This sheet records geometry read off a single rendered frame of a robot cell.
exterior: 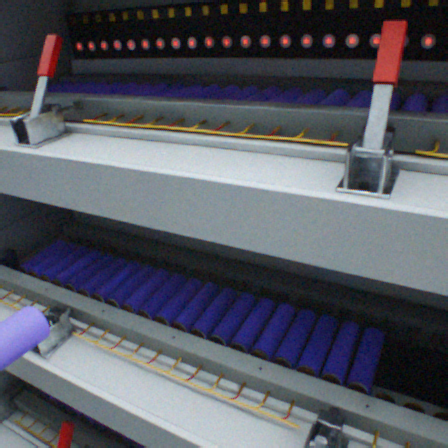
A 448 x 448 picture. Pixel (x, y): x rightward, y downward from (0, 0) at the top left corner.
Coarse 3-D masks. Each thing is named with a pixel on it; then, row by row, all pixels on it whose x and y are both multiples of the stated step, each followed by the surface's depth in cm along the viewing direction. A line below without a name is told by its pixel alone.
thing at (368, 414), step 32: (0, 288) 45; (32, 288) 43; (64, 288) 42; (96, 320) 39; (128, 320) 38; (160, 352) 36; (192, 352) 34; (224, 352) 33; (192, 384) 33; (256, 384) 32; (288, 384) 30; (320, 384) 30; (288, 416) 29; (352, 416) 28; (384, 416) 27; (416, 416) 27
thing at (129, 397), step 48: (0, 240) 49; (48, 240) 56; (192, 240) 47; (384, 288) 38; (48, 384) 38; (96, 384) 34; (144, 384) 34; (144, 432) 32; (192, 432) 30; (240, 432) 30; (288, 432) 29
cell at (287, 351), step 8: (304, 312) 37; (312, 312) 38; (296, 320) 37; (304, 320) 37; (312, 320) 37; (296, 328) 36; (304, 328) 36; (312, 328) 37; (288, 336) 35; (296, 336) 35; (304, 336) 35; (288, 344) 34; (296, 344) 34; (304, 344) 35; (280, 352) 34; (288, 352) 34; (296, 352) 34; (288, 360) 33; (296, 360) 34
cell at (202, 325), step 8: (224, 288) 42; (224, 296) 40; (232, 296) 41; (216, 304) 39; (224, 304) 40; (232, 304) 41; (208, 312) 38; (216, 312) 39; (224, 312) 39; (200, 320) 38; (208, 320) 38; (216, 320) 38; (192, 328) 37; (200, 328) 37; (208, 328) 37; (208, 336) 37
